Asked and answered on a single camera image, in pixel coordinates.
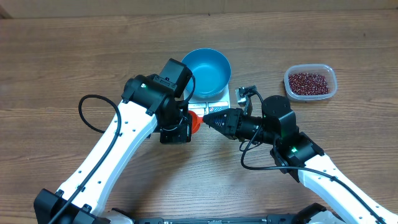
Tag clear plastic food container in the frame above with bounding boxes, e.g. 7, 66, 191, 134
284, 64, 338, 101

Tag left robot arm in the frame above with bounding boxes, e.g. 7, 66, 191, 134
34, 58, 193, 223

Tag blue plastic bowl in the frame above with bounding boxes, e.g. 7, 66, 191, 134
182, 48, 232, 98

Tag white digital kitchen scale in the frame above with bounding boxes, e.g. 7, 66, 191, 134
188, 83, 231, 117

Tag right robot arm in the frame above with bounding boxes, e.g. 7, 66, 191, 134
203, 95, 397, 223

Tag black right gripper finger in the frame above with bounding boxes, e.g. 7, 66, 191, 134
208, 124, 233, 139
203, 108, 231, 126

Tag red measuring scoop blue handle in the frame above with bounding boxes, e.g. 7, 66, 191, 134
188, 110, 203, 134

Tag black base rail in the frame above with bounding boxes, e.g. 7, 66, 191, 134
105, 202, 343, 224

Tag red beans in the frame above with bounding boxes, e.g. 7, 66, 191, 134
288, 73, 329, 95

